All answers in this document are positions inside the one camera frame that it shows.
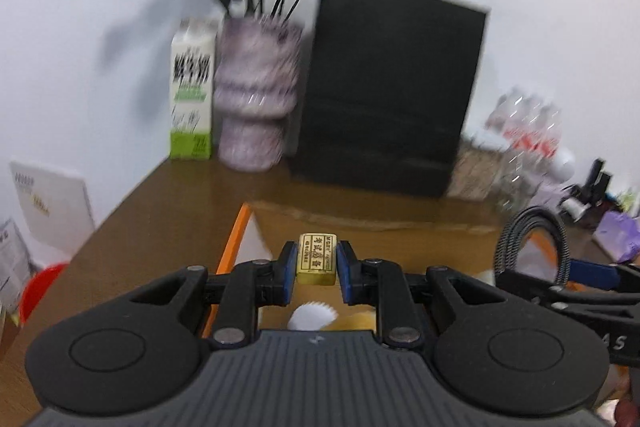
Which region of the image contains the water bottle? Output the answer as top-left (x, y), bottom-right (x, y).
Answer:
top-left (485, 87), bottom-right (526, 145)
top-left (538, 103), bottom-right (562, 159)
top-left (514, 94), bottom-right (544, 152)

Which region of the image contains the black paper shopping bag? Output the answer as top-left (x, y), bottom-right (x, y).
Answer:
top-left (288, 0), bottom-right (487, 197)

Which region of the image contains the person's right hand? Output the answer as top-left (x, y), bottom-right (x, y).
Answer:
top-left (614, 399), bottom-right (640, 427)

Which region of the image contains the gold bar shaped block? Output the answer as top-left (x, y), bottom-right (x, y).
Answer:
top-left (296, 233), bottom-right (337, 286)

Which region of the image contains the purple tissue pack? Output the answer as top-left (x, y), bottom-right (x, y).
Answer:
top-left (592, 211), bottom-right (640, 263)

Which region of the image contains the large white jar lid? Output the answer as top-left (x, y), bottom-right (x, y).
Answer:
top-left (288, 301), bottom-right (338, 331)

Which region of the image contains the white paper bag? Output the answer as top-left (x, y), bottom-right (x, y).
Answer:
top-left (9, 160), bottom-right (96, 256)

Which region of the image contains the black device on stand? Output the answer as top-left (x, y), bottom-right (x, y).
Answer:
top-left (582, 158), bottom-right (612, 206)

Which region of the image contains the white round camera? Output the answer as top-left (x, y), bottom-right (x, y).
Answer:
top-left (547, 146), bottom-right (576, 183)

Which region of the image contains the braided black white cable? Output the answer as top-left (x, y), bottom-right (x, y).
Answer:
top-left (492, 204), bottom-right (573, 287)

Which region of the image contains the red plastic bin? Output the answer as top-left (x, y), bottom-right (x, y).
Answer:
top-left (18, 262), bottom-right (68, 325)

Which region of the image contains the red cardboard pumpkin box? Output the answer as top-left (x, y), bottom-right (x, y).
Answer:
top-left (216, 202), bottom-right (500, 329)

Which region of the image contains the white charger with cables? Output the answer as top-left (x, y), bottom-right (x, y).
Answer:
top-left (558, 185), bottom-right (594, 223)

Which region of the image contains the yellow white plush toy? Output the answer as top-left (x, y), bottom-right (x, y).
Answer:
top-left (324, 310), bottom-right (376, 332)

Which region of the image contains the clear jar of pellets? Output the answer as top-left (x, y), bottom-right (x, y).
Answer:
top-left (446, 130), bottom-right (509, 202)

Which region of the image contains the right water bottle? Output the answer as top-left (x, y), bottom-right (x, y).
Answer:
top-left (538, 103), bottom-right (562, 159)

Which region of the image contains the middle water bottle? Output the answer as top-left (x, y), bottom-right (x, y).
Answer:
top-left (514, 94), bottom-right (544, 152)

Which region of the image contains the white green milk carton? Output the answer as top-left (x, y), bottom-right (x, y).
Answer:
top-left (169, 18), bottom-right (218, 159)

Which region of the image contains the purple mottled vase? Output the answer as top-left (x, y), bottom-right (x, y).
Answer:
top-left (214, 16), bottom-right (303, 172)

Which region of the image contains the left water bottle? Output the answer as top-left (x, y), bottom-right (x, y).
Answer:
top-left (485, 87), bottom-right (526, 145)

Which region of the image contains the stack of leaflets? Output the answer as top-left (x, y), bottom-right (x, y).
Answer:
top-left (0, 219), bottom-right (32, 314)

